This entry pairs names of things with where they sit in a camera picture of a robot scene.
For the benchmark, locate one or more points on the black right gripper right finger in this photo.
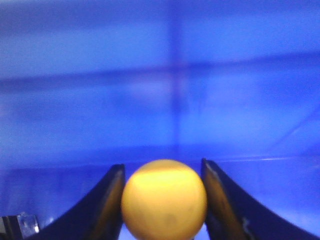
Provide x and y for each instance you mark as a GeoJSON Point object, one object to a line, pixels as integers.
{"type": "Point", "coordinates": [233, 214]}

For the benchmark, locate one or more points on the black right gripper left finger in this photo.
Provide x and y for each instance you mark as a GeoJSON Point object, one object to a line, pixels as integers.
{"type": "Point", "coordinates": [97, 216]}

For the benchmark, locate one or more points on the yellow mushroom push button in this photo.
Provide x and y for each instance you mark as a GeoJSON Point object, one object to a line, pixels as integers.
{"type": "Point", "coordinates": [164, 200]}

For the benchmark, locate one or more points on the clear plastic part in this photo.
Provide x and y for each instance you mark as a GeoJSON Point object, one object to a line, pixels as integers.
{"type": "Point", "coordinates": [18, 227]}

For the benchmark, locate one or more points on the blue crate at left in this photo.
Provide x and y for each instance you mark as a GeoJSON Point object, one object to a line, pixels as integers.
{"type": "Point", "coordinates": [85, 84]}

